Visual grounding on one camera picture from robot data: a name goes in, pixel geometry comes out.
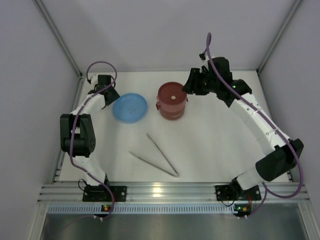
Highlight dark red lid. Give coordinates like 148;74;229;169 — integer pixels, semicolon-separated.
157;81;187;105

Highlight pink lunch container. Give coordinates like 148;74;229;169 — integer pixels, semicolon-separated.
156;81;188;113

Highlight dark red lunch container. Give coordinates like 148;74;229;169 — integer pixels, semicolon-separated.
159;108;185;121

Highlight metal tongs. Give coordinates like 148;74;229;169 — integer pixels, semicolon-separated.
128;133;180;179

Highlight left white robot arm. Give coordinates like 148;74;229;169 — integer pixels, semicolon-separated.
59;74;120;203

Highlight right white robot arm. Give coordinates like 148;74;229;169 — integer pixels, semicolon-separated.
182;53;304;196

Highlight blue plate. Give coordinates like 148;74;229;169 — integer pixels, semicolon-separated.
112;93;148;124

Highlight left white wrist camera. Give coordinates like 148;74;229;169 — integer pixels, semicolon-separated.
87;73;98;84

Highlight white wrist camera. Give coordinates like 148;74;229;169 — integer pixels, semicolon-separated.
87;73;98;84
199;52;214;73

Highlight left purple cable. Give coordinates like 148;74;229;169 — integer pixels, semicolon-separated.
69;60;118;221

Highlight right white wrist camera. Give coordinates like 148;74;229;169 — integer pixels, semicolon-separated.
199;52;214;73

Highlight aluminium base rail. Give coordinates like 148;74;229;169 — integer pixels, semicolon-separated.
37;182;312;216

